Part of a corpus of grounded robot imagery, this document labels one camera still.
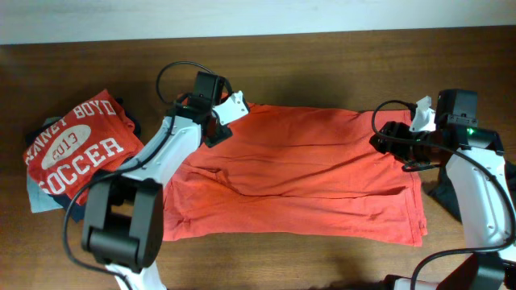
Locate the orange t-shirt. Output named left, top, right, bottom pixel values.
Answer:
left=164, top=104, right=427, bottom=247

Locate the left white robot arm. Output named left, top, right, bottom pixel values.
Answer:
left=81, top=93, right=250, bottom=289

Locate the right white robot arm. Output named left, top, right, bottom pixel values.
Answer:
left=372, top=122, right=515, bottom=290

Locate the crumpled dark green shirt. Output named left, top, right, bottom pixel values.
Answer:
left=427, top=160, right=516, bottom=222

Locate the folded red soccer shirt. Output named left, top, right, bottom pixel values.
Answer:
left=23, top=90, right=144, bottom=198

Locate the folded navy shirt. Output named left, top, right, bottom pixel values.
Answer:
left=48, top=97, right=141, bottom=223

